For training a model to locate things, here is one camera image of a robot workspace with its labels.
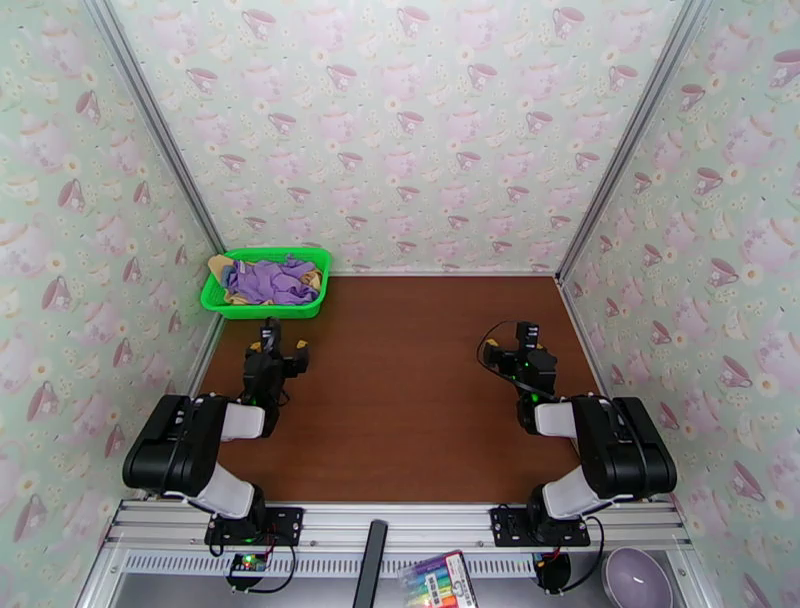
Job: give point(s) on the purple t-shirt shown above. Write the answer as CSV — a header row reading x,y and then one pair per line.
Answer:
x,y
269,284

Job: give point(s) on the tan garment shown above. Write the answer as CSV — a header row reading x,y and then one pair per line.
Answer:
x,y
220,265

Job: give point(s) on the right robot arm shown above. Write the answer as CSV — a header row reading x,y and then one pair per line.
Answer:
x,y
619,450

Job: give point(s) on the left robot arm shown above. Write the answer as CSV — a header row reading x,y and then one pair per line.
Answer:
x,y
181,450

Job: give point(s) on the green plastic basket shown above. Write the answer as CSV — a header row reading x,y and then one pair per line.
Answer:
x,y
312,284

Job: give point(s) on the small circuit board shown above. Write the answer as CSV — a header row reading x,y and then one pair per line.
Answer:
x,y
249,564

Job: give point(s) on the perforated metal strip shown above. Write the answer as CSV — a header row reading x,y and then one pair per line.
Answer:
x,y
337,565

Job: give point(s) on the pack of coloured markers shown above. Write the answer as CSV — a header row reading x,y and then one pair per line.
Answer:
x,y
437,581

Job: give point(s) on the purple bowl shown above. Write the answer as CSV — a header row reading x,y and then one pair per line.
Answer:
x,y
637,578

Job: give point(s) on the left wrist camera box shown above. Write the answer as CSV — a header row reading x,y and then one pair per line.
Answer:
x,y
270,334

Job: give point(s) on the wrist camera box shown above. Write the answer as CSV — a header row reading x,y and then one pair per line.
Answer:
x,y
528,336
270,334

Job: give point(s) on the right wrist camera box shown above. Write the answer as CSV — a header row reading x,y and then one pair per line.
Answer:
x,y
528,336

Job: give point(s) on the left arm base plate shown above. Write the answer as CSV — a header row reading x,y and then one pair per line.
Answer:
x,y
284,525

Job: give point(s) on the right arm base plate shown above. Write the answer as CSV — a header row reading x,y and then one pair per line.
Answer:
x,y
509,525

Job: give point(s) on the aluminium frame rail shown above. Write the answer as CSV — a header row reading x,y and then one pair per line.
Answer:
x,y
400,522

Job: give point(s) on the black camera post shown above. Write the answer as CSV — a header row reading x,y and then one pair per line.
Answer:
x,y
370,562

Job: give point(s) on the aluminium upright post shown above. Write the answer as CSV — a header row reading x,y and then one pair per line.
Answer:
x,y
156,125
631,137

